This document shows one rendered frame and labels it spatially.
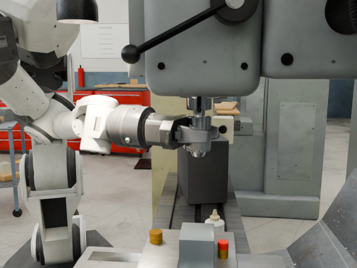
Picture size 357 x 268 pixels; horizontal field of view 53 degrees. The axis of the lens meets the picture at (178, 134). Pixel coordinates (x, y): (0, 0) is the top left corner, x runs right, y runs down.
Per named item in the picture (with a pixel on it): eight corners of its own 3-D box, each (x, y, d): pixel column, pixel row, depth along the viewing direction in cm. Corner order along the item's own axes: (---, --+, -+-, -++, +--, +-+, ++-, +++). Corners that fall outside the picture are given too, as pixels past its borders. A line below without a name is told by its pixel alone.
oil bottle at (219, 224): (204, 264, 73) (205, 212, 71) (204, 253, 77) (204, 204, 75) (224, 264, 72) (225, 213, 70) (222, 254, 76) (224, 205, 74)
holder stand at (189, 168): (187, 204, 103) (187, 136, 100) (177, 181, 125) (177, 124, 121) (227, 202, 105) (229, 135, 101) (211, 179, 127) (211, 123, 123)
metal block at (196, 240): (178, 276, 54) (178, 239, 53) (182, 256, 60) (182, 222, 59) (213, 278, 53) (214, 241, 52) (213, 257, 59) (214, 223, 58)
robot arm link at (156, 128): (169, 111, 63) (113, 108, 68) (169, 164, 65) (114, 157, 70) (196, 105, 75) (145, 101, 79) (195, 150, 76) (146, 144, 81)
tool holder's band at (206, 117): (182, 120, 67) (182, 115, 67) (192, 117, 71) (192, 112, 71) (206, 122, 65) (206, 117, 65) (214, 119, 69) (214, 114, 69)
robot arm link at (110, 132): (124, 100, 71) (78, 97, 76) (115, 153, 70) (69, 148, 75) (150, 112, 81) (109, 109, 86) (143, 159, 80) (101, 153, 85)
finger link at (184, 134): (209, 145, 66) (178, 141, 68) (209, 127, 65) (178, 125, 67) (205, 147, 64) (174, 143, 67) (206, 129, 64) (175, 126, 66)
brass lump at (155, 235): (148, 244, 58) (147, 234, 58) (150, 237, 60) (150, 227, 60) (161, 244, 58) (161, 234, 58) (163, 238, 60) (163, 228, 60)
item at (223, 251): (217, 259, 54) (218, 243, 53) (217, 253, 55) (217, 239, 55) (228, 259, 54) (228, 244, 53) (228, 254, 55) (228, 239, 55)
